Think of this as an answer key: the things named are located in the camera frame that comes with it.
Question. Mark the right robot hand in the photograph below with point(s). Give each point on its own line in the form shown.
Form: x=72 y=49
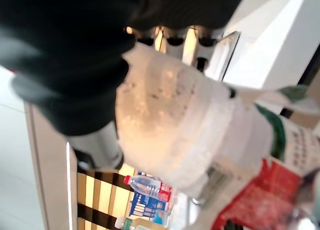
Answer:
x=62 y=64

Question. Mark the clear plastic drink bottle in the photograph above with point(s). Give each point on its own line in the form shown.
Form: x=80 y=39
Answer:
x=175 y=119

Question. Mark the white refrigerator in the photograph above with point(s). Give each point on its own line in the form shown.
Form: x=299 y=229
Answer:
x=265 y=39

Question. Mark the striped wooden slat board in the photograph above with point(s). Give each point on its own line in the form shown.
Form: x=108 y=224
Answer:
x=100 y=200

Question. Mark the water bottle red cap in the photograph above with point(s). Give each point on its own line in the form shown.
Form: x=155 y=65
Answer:
x=146 y=184

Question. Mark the blue printed box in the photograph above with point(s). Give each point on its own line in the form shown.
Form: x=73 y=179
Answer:
x=150 y=210

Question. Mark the drink bottle green label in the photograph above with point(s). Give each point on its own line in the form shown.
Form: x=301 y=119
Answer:
x=135 y=224

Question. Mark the red printed package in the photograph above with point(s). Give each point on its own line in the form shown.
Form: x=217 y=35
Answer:
x=260 y=202

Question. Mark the white green printed carton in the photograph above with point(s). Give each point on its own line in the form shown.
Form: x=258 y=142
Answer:
x=295 y=139

